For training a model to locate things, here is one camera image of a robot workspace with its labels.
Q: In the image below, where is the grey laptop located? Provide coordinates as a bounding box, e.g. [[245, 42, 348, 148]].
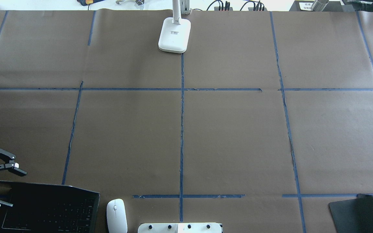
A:
[[0, 180, 100, 233]]

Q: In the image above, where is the white computer mouse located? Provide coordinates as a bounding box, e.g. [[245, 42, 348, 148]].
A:
[[106, 199, 128, 233]]

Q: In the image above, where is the black mouse pad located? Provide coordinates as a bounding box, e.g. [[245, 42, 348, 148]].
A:
[[329, 194, 373, 233]]

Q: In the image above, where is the white desk lamp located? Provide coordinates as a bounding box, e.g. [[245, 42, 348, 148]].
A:
[[158, 0, 191, 54]]

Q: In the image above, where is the black orange connector strip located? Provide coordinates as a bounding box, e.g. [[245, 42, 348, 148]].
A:
[[205, 0, 267, 12]]

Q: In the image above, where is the steel cup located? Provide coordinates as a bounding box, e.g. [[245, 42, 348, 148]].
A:
[[311, 0, 329, 12]]

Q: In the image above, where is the black box under cup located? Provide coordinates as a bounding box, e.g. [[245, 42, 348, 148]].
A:
[[289, 0, 343, 12]]

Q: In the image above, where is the white camera stand column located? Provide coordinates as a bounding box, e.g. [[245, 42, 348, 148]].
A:
[[138, 222, 223, 233]]

